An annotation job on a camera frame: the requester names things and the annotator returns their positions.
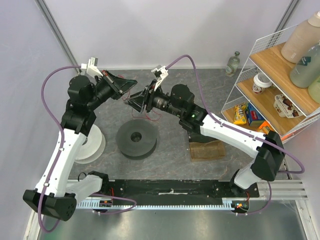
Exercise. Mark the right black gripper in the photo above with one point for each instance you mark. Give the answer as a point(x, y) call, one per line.
point(147, 100)

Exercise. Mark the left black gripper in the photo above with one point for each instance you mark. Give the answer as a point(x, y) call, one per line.
point(118, 85)

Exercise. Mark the dark grey cable spool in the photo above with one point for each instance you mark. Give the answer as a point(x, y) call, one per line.
point(137, 139)

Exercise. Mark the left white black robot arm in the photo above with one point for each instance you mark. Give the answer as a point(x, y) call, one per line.
point(52, 197)

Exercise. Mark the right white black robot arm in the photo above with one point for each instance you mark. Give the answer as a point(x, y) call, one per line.
point(266, 150)

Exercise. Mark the glass bottle green cap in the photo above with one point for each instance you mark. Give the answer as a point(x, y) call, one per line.
point(232, 64)

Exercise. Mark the yellow candy bag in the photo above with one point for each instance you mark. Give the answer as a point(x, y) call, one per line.
point(239, 116)

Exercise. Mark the blue snack box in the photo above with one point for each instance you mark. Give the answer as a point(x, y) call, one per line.
point(254, 118)

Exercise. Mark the white paper cup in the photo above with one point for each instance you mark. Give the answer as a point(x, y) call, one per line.
point(260, 83)

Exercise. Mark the orange snack box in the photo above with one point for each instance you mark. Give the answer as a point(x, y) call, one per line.
point(265, 128)

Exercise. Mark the white pudding cup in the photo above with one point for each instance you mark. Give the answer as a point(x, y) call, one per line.
point(285, 108)

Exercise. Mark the green liquid bottle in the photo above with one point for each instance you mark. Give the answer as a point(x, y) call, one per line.
point(307, 69)

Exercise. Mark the light green bottle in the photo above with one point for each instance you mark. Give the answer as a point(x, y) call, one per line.
point(314, 90)

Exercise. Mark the beige plastic bottle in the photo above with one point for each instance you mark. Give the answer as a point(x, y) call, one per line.
point(305, 35)

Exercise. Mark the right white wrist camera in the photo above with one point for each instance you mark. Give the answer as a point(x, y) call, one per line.
point(160, 73)

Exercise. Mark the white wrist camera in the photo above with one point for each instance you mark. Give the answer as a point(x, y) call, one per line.
point(91, 67)
point(160, 73)

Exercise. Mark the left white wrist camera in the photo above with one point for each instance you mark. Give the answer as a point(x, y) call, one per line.
point(91, 67)

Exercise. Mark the white cable spool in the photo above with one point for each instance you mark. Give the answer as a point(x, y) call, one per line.
point(93, 146)

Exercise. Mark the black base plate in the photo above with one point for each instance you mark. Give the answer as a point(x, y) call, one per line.
point(133, 188)

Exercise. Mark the blue grey cable duct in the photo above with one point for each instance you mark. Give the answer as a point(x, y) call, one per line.
point(99, 204)

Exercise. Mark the white wire shelf rack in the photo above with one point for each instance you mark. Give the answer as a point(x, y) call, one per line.
point(265, 57)

